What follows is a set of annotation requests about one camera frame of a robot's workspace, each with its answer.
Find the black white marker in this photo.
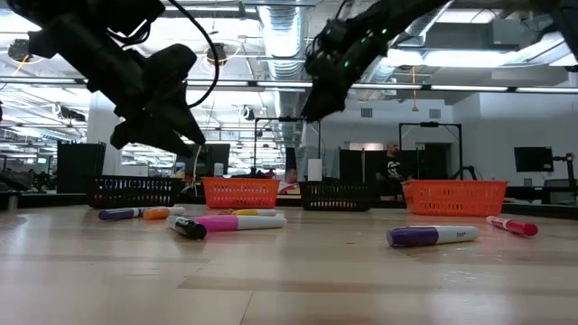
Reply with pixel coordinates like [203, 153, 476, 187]
[165, 215, 209, 241]

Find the black plastic basket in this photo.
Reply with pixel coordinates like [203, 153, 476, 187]
[298, 181, 372, 212]
[85, 175, 182, 209]

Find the orange thin marker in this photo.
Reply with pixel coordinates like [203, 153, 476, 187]
[143, 206, 187, 221]

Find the orange plastic basket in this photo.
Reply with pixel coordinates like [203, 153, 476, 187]
[400, 179, 509, 217]
[201, 176, 282, 209]

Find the black metal gantry frame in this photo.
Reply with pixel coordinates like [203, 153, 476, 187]
[253, 116, 322, 181]
[397, 120, 463, 181]

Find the black ceiling camera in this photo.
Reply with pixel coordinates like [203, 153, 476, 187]
[206, 42, 228, 66]

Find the yellow hanging pendant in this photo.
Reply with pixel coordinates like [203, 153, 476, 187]
[409, 66, 420, 113]

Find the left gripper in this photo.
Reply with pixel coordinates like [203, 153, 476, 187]
[58, 26, 207, 159]

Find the black partition panel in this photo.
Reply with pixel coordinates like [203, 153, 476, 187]
[56, 141, 107, 194]

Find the white square column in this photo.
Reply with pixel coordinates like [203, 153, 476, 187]
[86, 89, 125, 178]

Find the purple white thin marker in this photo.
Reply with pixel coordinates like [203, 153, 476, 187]
[386, 225, 480, 249]

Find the white box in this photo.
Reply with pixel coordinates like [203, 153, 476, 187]
[307, 158, 324, 182]

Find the red thin marker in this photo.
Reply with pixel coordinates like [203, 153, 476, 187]
[485, 215, 539, 238]

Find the yellow thin marker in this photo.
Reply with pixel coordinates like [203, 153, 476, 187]
[232, 208, 279, 218]

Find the black computer monitor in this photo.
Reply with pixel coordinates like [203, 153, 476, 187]
[174, 143, 232, 181]

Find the pink white thin marker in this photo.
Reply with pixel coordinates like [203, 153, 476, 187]
[194, 214, 289, 233]

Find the suspended linear light rail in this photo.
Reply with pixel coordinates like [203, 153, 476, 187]
[0, 76, 578, 95]

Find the grey office chair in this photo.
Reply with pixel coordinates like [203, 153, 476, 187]
[541, 178, 578, 205]

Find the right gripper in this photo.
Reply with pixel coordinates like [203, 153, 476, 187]
[301, 13, 392, 122]

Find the person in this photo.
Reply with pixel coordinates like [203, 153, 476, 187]
[276, 167, 301, 196]
[376, 140, 408, 198]

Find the wide black partition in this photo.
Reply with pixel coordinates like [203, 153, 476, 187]
[338, 148, 424, 186]

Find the black aluminium table frame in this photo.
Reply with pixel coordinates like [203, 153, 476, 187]
[0, 191, 578, 218]

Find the black wall monitor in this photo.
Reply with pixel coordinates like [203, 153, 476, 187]
[513, 145, 555, 173]

